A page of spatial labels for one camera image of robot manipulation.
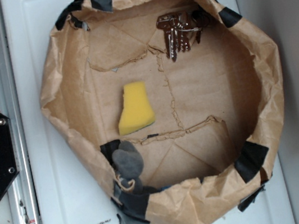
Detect blue cloth item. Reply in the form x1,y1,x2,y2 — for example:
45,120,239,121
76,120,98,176
159,185,173,192

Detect aluminium rail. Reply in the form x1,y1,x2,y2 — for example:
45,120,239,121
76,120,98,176
0,2,42,224

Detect silver key bunch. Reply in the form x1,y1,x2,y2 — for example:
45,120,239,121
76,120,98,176
156,10,211,62

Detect yellow sponge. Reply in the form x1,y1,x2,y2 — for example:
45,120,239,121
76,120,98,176
118,81,156,136

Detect brown paper bag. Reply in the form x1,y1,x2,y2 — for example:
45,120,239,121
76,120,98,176
40,0,284,224

